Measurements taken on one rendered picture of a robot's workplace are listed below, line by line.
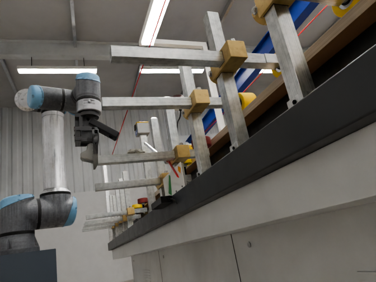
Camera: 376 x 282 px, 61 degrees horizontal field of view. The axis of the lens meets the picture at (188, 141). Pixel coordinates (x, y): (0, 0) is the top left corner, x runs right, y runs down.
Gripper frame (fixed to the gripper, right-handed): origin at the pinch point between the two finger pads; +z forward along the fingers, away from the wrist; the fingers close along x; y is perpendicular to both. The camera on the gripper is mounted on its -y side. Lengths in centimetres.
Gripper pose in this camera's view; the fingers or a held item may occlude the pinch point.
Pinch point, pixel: (96, 165)
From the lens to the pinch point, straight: 118.4
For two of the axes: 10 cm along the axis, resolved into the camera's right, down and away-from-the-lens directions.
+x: 3.1, -3.5, -8.8
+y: -9.4, 0.1, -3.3
